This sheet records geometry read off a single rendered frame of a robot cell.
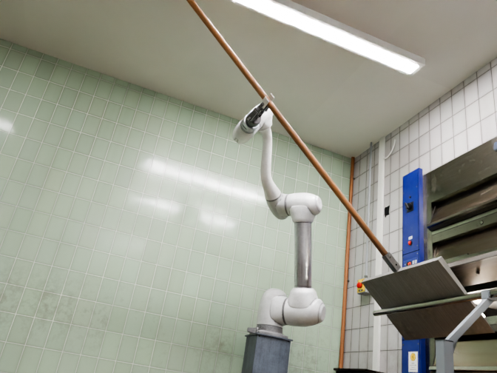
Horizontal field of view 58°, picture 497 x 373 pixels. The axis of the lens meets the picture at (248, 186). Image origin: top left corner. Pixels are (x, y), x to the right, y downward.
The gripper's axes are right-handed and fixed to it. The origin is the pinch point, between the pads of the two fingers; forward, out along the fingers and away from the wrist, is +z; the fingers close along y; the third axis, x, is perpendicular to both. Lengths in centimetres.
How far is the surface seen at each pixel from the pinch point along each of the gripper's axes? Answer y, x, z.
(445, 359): 39, -118, 43
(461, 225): -59, -111, -8
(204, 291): 44, -60, -119
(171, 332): 76, -66, -119
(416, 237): -57, -108, -39
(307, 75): -73, 13, -45
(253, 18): -41, 50, -17
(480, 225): -56, -113, 5
